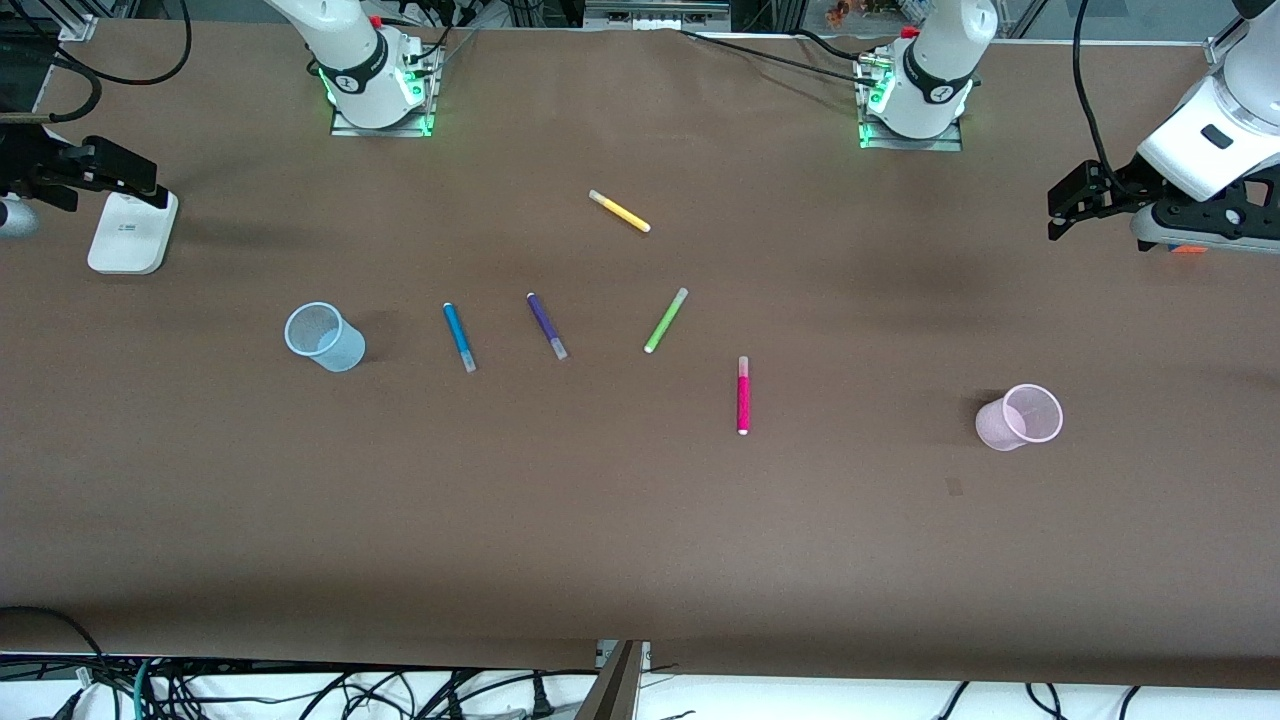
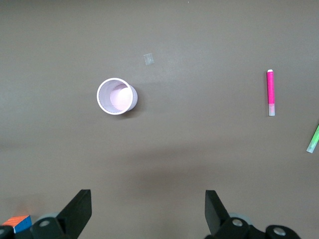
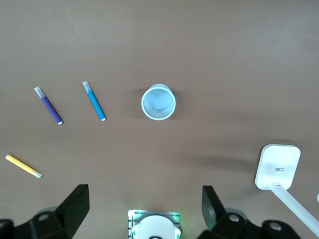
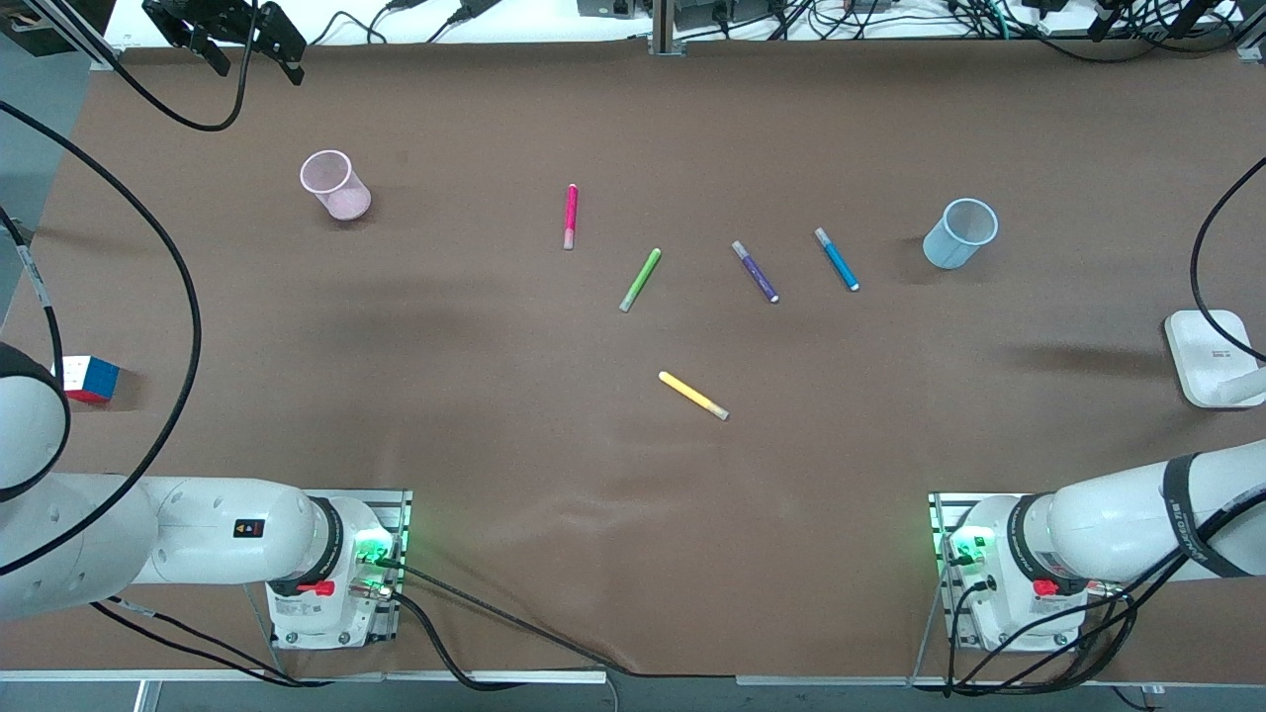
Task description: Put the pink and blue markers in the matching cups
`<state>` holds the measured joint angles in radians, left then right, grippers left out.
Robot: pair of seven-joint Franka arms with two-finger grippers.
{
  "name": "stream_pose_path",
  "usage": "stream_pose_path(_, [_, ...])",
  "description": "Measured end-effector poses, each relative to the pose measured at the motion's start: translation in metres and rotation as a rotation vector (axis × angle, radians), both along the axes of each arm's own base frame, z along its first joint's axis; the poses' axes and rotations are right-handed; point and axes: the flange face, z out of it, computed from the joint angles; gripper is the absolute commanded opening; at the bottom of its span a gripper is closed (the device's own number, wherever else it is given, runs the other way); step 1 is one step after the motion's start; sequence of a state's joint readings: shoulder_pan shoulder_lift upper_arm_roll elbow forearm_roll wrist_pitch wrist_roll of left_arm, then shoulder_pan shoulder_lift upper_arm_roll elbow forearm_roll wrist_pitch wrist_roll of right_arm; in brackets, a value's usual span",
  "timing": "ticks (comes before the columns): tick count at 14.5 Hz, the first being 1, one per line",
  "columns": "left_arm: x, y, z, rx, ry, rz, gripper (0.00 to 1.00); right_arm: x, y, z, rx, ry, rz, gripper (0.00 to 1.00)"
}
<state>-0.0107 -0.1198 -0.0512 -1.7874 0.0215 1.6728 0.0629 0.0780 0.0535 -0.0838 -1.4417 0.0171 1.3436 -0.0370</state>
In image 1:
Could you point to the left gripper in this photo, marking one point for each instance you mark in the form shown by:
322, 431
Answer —
1118, 184

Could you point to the blue marker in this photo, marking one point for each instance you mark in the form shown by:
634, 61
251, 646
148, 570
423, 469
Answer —
459, 335

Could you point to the pink marker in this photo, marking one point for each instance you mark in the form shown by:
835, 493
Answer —
743, 400

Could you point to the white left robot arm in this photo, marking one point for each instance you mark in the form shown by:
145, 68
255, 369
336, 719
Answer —
935, 80

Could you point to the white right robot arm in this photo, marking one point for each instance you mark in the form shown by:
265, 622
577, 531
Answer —
350, 60

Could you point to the white desk lamp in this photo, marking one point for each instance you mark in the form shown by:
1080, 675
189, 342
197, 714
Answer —
130, 235

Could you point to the translucent pink plastic cup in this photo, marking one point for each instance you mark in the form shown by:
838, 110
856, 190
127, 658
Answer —
1005, 425

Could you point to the translucent blue plastic cup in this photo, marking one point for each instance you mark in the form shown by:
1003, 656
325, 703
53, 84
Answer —
330, 345

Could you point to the purple marker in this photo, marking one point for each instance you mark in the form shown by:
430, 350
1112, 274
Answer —
546, 325

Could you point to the yellow marker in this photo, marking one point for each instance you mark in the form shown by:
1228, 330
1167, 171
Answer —
620, 211

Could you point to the green marker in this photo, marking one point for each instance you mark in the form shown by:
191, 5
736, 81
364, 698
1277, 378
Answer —
665, 320

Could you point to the grey power strip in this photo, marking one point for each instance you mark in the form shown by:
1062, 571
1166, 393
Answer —
655, 14

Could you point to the black power plug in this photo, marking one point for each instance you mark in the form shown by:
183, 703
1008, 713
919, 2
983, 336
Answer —
541, 700

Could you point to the metal table support beam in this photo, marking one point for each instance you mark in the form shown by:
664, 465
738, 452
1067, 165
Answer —
615, 690

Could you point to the aluminium frame corner post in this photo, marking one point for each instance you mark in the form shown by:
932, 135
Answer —
78, 27
1220, 50

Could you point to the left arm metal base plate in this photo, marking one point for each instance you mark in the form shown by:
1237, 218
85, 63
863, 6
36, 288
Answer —
950, 141

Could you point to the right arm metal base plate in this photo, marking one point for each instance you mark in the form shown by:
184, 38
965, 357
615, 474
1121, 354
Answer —
420, 122

